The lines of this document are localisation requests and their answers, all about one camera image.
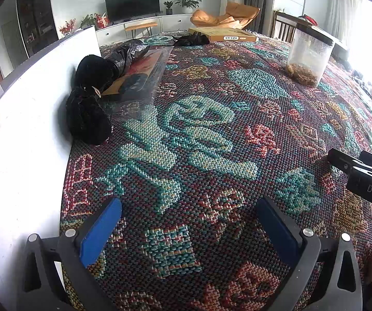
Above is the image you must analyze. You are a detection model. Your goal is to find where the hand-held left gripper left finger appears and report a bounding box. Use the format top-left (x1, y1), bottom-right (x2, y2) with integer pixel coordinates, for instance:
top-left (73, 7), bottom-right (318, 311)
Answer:
top-left (17, 197), bottom-right (123, 311)

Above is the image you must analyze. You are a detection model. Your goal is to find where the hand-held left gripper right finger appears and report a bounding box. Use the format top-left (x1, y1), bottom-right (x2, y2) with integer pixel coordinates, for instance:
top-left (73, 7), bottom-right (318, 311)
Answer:
top-left (255, 196), bottom-right (363, 311)

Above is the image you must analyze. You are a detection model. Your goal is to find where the white cardboard box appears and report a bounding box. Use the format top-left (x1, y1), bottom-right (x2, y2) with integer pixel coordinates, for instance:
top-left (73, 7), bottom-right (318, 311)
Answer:
top-left (0, 25), bottom-right (102, 311)

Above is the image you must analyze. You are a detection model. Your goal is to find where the black fleece bundle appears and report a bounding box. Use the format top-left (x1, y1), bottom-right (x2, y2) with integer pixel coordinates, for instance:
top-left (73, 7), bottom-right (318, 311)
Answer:
top-left (75, 55), bottom-right (115, 86)
top-left (66, 86), bottom-right (113, 146)

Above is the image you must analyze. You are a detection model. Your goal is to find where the phone case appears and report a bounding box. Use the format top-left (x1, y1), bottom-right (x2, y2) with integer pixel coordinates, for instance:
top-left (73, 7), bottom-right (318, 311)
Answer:
top-left (100, 46), bottom-right (175, 119)

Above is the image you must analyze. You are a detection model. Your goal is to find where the colourful patterned woven blanket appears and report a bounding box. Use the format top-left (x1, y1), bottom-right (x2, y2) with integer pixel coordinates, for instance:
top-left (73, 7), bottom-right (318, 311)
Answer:
top-left (60, 31), bottom-right (372, 311)

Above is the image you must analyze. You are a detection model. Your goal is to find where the clear plastic jar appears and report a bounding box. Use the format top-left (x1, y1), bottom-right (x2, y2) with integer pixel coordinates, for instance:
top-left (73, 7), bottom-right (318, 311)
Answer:
top-left (285, 27), bottom-right (335, 88)

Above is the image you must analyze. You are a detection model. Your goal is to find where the dark wooden slatted chair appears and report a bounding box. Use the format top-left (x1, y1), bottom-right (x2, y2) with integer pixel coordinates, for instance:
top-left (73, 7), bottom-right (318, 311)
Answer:
top-left (273, 10), bottom-right (303, 43)

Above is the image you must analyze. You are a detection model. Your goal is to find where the flat yellow cardboard box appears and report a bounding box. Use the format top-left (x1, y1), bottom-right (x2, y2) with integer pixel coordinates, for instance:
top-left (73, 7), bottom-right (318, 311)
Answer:
top-left (188, 27), bottom-right (259, 43)

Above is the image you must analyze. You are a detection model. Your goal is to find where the black plastic bag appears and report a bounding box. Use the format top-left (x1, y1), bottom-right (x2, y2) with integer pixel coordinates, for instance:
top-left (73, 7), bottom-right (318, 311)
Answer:
top-left (103, 39), bottom-right (151, 78)

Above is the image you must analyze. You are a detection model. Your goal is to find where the grey window curtain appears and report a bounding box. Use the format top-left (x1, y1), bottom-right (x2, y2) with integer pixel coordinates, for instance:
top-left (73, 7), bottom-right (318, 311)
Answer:
top-left (244, 0), bottom-right (272, 34)

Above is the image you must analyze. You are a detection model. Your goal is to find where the orange rocking lounge chair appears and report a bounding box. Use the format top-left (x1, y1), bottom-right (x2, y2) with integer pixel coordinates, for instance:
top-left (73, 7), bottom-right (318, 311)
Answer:
top-left (191, 2), bottom-right (260, 30)

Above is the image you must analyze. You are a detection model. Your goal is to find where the black crumpled cloth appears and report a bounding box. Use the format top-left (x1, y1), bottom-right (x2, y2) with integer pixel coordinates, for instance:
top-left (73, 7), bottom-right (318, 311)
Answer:
top-left (173, 34), bottom-right (210, 47)

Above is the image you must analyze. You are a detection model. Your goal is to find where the red flower arrangement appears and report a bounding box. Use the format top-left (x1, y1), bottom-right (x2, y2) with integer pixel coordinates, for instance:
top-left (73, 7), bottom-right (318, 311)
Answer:
top-left (59, 19), bottom-right (76, 37)

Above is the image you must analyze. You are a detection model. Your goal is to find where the wooden bench with metal legs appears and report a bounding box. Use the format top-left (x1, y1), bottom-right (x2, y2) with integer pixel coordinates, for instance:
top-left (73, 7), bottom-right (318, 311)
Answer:
top-left (124, 22), bottom-right (158, 39)

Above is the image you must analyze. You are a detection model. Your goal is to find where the bushy green potted plant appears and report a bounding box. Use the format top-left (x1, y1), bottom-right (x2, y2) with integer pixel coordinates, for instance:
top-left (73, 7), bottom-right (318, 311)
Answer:
top-left (80, 13), bottom-right (101, 29)

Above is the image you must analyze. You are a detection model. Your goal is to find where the white television cabinet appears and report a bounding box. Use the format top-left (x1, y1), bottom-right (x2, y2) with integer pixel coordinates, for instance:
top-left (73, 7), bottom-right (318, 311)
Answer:
top-left (95, 13), bottom-right (195, 46)

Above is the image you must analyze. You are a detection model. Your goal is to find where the black glass display cabinet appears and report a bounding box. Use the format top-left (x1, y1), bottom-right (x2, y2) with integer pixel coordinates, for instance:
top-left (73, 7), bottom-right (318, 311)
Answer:
top-left (15, 0), bottom-right (59, 57)

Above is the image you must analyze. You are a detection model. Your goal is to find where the large green potted plant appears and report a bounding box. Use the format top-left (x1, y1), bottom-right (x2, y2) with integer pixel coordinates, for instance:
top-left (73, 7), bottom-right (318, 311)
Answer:
top-left (175, 0), bottom-right (203, 10)

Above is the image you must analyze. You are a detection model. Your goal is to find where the black flat television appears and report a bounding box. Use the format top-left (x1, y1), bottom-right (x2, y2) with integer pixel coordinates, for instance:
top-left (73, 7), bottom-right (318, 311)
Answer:
top-left (105, 0), bottom-right (160, 24)

